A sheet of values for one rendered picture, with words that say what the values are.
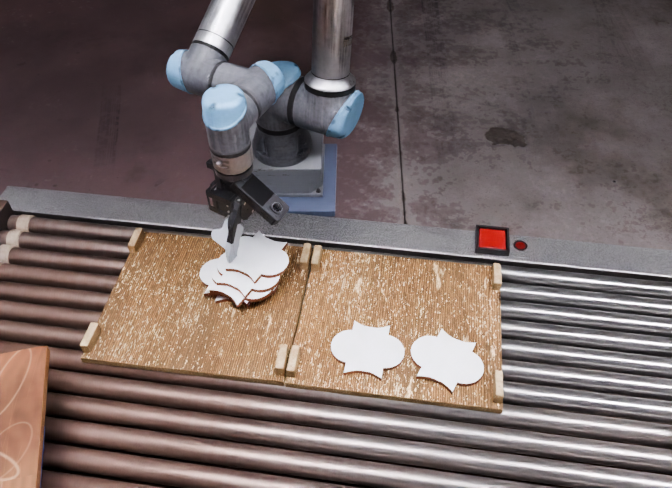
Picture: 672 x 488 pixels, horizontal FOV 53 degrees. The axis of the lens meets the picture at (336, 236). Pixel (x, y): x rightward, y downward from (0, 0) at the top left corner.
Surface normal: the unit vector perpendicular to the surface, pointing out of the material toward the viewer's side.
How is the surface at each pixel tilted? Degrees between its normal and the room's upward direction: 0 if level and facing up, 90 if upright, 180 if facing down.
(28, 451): 0
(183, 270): 0
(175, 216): 0
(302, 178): 90
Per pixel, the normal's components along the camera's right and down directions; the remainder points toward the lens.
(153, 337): -0.02, -0.69
